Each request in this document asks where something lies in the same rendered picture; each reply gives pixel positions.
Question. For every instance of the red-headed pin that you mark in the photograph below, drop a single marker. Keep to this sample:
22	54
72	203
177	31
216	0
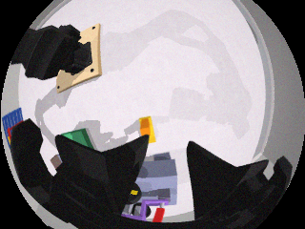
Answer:
159	213

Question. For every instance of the green tray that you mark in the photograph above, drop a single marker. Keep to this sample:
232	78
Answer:
78	138
85	135

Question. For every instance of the purple trolley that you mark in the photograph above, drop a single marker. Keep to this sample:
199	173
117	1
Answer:
140	211

